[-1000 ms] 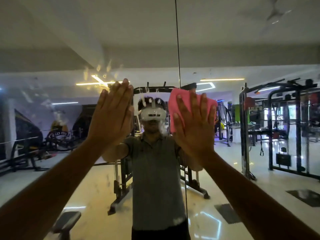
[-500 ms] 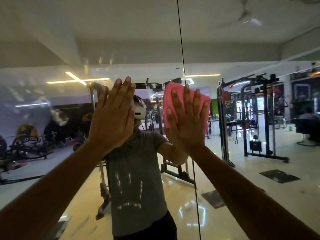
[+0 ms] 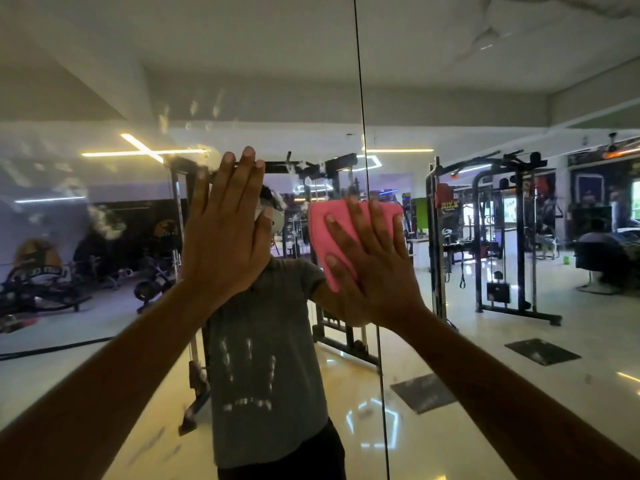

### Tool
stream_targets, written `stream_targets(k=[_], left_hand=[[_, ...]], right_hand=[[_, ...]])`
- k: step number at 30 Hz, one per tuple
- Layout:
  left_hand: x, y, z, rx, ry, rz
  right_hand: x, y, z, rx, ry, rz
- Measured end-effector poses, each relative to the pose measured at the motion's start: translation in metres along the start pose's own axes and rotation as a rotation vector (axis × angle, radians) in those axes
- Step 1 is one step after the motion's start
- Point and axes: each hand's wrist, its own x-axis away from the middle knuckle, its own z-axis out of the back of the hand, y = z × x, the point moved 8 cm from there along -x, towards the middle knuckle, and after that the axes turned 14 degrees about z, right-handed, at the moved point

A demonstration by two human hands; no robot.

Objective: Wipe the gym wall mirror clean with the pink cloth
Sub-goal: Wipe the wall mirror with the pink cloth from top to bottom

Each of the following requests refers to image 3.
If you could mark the person's right hand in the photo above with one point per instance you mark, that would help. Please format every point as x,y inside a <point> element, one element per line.
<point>382,284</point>

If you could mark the large wall mirror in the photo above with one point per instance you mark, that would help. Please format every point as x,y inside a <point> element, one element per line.
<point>425,69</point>

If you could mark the person's left forearm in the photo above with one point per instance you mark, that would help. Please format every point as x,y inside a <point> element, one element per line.
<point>90,384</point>

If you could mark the person's right forearm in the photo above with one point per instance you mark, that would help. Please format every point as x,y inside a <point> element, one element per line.
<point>515,404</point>

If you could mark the pink cloth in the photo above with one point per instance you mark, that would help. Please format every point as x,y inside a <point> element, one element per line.
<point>320,239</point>

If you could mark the person's left hand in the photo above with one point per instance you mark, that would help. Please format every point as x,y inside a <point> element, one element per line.
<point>225,244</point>

